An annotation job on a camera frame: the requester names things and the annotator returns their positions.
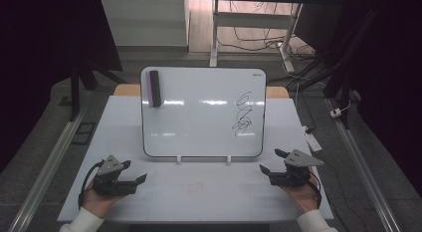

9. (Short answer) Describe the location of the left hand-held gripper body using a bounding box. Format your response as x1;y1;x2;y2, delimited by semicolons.
92;154;138;197

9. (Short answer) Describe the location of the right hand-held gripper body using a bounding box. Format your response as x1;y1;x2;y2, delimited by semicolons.
269;149;324;188

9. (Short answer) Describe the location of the purple and black whiteboard eraser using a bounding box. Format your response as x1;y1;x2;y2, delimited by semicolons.
147;70;162;109

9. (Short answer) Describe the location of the person's left hand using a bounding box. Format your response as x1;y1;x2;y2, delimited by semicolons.
81;187;126;220

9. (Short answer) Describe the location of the person's right hand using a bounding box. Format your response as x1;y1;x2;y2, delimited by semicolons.
280;166;321;214

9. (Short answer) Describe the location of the white power strip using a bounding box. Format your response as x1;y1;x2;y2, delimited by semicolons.
303;125;323;152

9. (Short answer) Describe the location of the black floor plate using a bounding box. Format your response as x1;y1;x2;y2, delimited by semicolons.
71;121;98;146

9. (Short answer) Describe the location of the wooden table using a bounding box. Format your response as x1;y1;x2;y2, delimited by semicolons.
113;84;291;100

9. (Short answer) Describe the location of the white whiteboard with black rim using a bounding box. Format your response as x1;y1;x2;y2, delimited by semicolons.
139;66;268;159

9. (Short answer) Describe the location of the black curtain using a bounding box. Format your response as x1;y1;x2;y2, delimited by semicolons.
341;0;422;193
0;0;123;173

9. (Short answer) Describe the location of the white cabinet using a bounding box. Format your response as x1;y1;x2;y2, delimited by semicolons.
100;0;191;47

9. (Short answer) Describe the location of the right hand-held gripper black cable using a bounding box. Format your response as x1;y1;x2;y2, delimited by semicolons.
308;171;323;210

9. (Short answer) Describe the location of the aluminium floor rail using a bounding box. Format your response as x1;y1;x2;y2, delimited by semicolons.
8;104;88;232
326;99;402;232

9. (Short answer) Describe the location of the tangle of black floor cables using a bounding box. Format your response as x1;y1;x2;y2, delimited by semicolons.
218;1;319;64

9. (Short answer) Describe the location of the white desk frame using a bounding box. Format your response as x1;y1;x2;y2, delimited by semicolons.
209;0;304;73

